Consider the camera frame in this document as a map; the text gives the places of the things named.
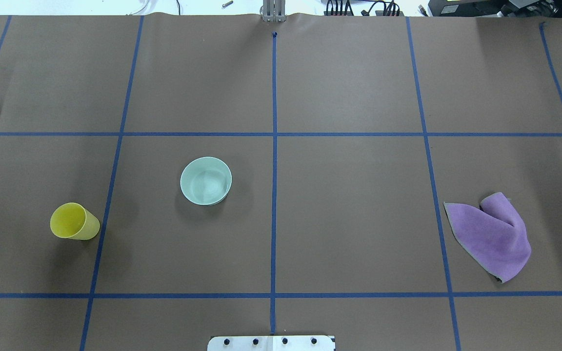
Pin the yellow plastic cup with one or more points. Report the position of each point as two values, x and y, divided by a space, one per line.
73 221

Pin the purple cloth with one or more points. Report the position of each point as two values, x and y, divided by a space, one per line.
493 234

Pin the mint green bowl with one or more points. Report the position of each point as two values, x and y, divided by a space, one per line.
206 181

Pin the black monitor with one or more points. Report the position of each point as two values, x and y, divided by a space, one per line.
497 8

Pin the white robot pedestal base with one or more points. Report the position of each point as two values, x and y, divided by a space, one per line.
273 343

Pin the black cable connectors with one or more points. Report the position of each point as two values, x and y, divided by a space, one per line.
365 8

